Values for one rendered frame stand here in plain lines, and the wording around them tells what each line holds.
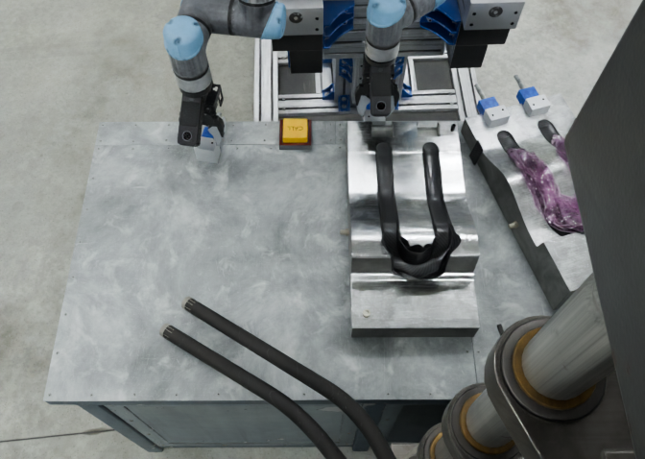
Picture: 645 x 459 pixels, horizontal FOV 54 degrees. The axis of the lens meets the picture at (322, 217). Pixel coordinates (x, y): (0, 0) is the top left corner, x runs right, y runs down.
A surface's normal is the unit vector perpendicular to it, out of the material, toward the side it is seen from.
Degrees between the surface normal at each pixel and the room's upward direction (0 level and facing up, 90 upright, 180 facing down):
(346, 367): 0
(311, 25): 90
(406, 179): 3
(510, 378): 0
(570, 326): 90
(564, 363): 90
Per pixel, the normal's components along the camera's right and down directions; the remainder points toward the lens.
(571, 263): 0.00, -0.48
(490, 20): 0.04, 0.87
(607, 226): -1.00, 0.00
